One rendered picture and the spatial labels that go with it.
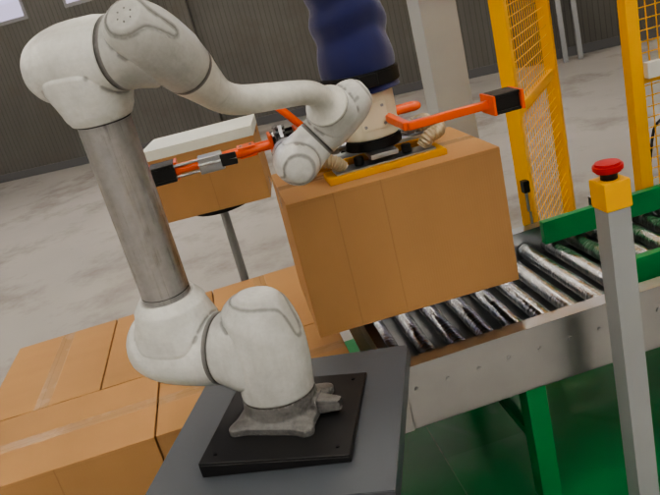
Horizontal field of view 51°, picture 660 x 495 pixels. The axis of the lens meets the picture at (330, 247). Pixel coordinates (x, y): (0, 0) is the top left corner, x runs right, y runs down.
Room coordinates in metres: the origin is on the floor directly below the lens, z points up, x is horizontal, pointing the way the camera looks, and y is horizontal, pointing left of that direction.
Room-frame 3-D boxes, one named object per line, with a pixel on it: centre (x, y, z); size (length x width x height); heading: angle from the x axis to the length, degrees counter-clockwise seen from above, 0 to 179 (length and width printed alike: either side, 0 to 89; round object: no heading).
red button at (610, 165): (1.54, -0.67, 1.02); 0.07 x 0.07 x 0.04
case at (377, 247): (1.99, -0.19, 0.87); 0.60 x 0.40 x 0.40; 95
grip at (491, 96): (1.78, -0.52, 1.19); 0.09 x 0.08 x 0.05; 6
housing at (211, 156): (1.96, 0.26, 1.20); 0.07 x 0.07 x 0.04; 6
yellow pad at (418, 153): (1.91, -0.21, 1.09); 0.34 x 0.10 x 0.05; 96
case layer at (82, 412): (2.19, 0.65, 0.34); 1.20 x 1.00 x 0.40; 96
